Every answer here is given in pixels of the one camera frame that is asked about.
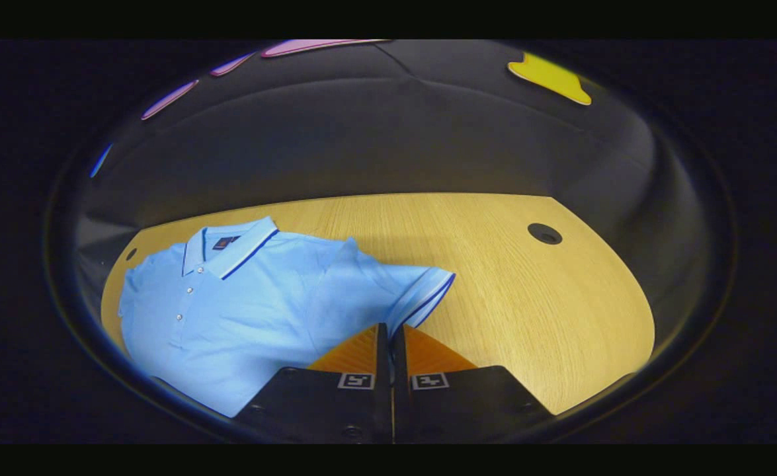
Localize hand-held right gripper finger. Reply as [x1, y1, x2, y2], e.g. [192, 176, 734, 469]
[233, 323, 392, 444]
[391, 324, 554, 444]

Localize light blue T-shirt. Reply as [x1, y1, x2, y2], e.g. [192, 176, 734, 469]
[118, 216, 456, 418]

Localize black backdrop cloth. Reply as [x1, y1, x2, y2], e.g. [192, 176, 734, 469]
[74, 40, 713, 344]

